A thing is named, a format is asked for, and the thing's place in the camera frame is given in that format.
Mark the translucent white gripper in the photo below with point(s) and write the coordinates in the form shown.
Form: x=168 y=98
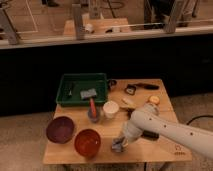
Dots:
x=129 y=133

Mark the grey-blue towel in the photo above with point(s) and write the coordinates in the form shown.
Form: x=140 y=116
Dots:
x=119 y=144

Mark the purple bowl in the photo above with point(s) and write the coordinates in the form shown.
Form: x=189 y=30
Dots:
x=60 y=130

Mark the red-handled tool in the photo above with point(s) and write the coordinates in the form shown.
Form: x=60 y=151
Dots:
x=93 y=108

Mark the dark bunch of grapes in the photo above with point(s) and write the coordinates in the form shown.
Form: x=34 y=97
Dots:
x=129 y=113

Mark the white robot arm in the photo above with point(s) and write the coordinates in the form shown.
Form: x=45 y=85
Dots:
x=146 y=118

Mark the green plastic tray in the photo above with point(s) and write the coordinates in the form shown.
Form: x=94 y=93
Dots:
x=82 y=81

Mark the grey sponge block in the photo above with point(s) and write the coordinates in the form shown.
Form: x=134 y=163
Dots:
x=87 y=94

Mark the dark object in tray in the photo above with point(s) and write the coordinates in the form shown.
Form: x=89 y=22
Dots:
x=69 y=90

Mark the orange-red bowl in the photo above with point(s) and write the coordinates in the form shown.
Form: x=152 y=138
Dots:
x=87 y=143

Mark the orange fruit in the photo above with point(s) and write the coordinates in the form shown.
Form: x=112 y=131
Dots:
x=154 y=99

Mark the black rectangular case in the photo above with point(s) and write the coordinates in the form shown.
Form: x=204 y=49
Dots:
x=150 y=135

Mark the yellow banana piece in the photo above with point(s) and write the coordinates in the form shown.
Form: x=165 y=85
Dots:
x=129 y=103

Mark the background wooden table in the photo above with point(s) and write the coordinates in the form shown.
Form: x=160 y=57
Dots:
x=100 y=26

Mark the white paper cup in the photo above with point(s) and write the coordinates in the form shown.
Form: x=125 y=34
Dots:
x=110 y=109

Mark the small dark metal cup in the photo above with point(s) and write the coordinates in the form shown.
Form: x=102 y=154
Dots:
x=111 y=83

